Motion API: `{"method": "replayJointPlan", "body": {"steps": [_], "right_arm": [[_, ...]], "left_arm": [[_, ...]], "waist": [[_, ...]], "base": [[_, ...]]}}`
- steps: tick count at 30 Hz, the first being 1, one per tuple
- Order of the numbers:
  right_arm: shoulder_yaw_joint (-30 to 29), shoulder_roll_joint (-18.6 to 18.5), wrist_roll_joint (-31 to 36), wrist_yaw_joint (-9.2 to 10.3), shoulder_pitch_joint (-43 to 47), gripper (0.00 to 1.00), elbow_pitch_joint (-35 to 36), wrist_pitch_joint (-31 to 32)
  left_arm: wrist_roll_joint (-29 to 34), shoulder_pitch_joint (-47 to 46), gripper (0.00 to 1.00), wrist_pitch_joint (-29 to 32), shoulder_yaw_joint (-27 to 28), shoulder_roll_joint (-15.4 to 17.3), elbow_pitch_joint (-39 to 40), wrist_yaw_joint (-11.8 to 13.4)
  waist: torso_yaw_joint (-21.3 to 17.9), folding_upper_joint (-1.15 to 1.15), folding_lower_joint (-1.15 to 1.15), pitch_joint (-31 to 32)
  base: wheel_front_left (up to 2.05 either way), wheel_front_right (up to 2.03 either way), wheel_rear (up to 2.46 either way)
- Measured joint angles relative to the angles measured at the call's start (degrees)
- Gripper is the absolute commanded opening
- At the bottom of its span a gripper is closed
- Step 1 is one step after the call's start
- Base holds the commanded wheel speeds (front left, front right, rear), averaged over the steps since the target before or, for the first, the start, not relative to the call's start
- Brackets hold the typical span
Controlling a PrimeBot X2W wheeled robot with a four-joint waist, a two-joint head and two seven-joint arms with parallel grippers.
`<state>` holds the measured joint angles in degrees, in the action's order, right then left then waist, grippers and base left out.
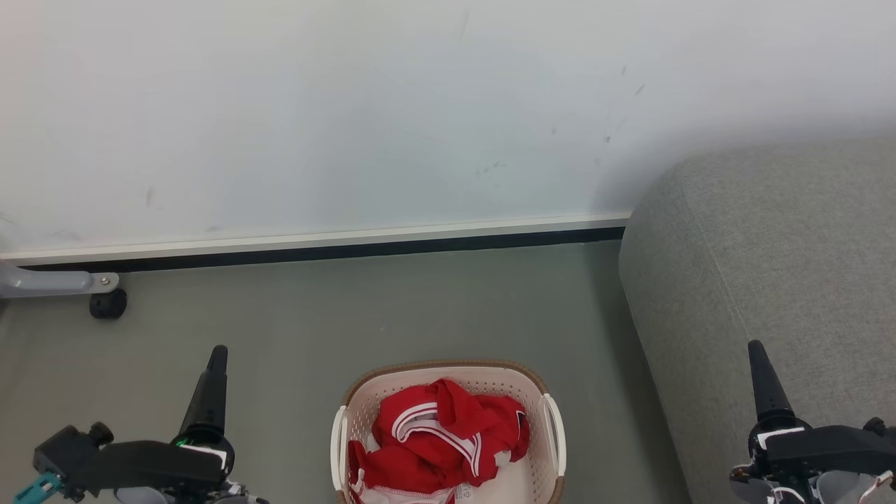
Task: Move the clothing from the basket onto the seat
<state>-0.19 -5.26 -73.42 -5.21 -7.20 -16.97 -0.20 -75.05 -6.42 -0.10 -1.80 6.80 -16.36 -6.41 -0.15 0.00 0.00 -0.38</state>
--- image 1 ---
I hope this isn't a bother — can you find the cream perforated laundry basket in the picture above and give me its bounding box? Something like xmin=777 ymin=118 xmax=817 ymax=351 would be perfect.
xmin=330 ymin=359 xmax=567 ymax=504

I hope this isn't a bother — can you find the black caster wheel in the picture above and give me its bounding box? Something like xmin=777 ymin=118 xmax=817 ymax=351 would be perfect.
xmin=89 ymin=288 xmax=129 ymax=321

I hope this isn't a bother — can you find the white wall baseboard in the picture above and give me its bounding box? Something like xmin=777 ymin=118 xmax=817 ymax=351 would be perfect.
xmin=0 ymin=213 xmax=632 ymax=267

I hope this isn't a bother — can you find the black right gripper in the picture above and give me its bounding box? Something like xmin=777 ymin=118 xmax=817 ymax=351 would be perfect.
xmin=746 ymin=339 xmax=814 ymax=480

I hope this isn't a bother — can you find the grey metal stand leg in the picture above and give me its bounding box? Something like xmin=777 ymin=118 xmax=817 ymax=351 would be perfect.
xmin=0 ymin=260 xmax=120 ymax=300

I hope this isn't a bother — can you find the red and white garment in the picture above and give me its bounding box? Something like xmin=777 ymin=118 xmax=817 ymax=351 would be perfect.
xmin=347 ymin=379 xmax=531 ymax=504

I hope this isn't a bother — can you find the grey fabric sofa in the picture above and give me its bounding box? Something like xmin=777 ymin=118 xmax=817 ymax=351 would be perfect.
xmin=618 ymin=136 xmax=896 ymax=504

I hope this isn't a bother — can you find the teal left camera connector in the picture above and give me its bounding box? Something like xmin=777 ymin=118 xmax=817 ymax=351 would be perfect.
xmin=13 ymin=472 xmax=63 ymax=504

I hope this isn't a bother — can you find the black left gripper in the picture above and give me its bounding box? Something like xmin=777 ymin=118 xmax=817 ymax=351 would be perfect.
xmin=171 ymin=344 xmax=236 ymax=485

